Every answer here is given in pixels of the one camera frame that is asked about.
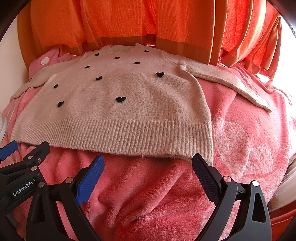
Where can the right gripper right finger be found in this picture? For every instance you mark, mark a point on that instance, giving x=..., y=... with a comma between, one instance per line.
x=252, y=220

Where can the orange curtain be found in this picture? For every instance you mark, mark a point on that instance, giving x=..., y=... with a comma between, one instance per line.
x=211, y=32

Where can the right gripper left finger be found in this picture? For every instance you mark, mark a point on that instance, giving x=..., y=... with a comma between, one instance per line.
x=44, y=221

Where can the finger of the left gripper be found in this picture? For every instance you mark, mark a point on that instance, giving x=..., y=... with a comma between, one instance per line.
x=8, y=149
x=34, y=158

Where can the beige sweater with black hearts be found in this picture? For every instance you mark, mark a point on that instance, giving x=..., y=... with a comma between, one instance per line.
x=126, y=100

